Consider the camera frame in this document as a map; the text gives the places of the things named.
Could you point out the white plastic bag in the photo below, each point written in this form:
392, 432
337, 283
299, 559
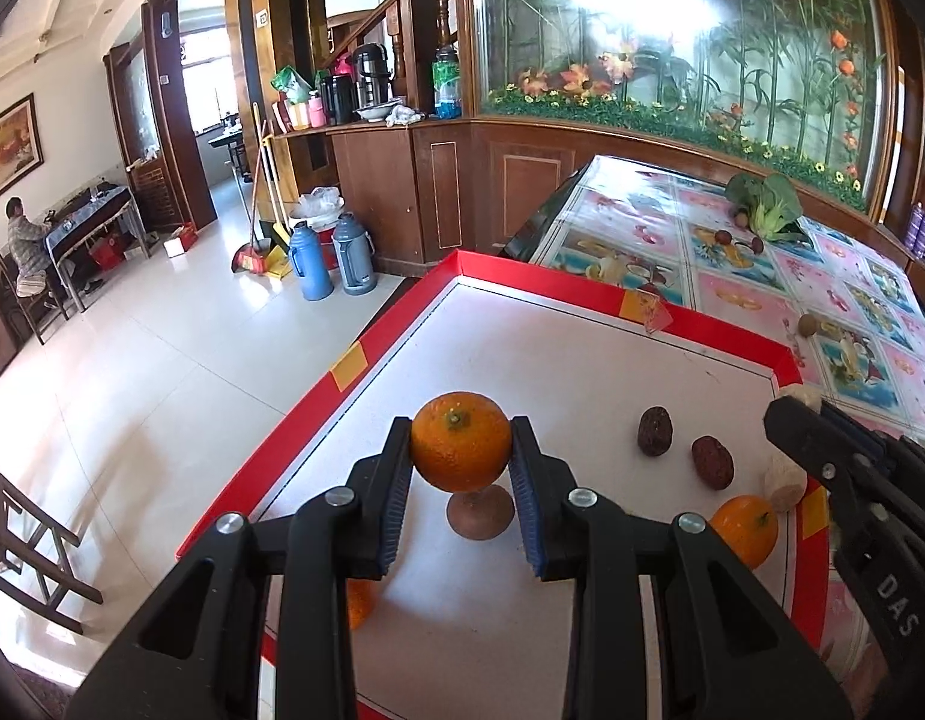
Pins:
319, 204

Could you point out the round brown longan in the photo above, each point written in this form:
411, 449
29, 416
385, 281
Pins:
807, 325

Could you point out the small orange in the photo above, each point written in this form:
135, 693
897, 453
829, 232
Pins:
743, 529
359, 604

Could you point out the black kettle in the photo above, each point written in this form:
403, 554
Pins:
338, 99

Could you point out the framed wall picture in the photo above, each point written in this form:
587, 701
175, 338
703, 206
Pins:
8, 150

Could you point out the blue thermos flask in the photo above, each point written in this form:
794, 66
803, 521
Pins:
310, 262

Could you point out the printed fruit tablecloth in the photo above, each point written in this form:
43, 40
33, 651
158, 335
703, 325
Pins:
732, 292

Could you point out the dark dried date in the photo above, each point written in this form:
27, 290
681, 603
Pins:
655, 431

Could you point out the white cloth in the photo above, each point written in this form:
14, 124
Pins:
406, 116

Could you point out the dark wooden chair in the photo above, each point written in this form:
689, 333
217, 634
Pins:
27, 547
16, 300

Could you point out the round beige lumpy chunk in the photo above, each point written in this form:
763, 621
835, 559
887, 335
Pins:
785, 487

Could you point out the red box with white inside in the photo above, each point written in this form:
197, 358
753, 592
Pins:
582, 360

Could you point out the glass flower partition panel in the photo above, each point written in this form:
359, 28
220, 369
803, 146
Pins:
657, 52

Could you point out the table with dark cloth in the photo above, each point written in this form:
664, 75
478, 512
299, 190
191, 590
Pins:
94, 214

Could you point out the green bok choy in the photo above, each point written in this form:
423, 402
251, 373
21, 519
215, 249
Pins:
766, 202

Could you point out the small reddish nut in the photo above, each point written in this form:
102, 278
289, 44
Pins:
721, 238

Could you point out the black silver thermos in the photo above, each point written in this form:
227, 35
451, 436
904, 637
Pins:
371, 75

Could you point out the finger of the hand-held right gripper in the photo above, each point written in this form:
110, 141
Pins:
800, 427
867, 442

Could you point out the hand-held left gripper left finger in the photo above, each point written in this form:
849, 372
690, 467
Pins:
391, 510

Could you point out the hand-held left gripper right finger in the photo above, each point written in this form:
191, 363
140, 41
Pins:
524, 510

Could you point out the broom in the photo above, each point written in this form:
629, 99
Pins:
248, 259

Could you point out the grey thermos flask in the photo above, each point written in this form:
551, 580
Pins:
353, 253

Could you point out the large orange with stem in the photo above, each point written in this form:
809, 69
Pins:
461, 439

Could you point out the red white carton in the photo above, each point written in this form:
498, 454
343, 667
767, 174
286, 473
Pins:
181, 238

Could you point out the blue water bottle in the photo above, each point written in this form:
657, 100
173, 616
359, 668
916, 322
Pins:
447, 82

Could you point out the pink cup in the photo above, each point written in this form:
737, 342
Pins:
316, 109

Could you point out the green bag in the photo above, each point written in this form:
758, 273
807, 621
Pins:
293, 82

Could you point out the wooden door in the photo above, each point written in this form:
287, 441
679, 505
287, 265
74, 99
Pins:
184, 112

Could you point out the red dried date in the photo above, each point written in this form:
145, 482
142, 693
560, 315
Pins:
712, 461

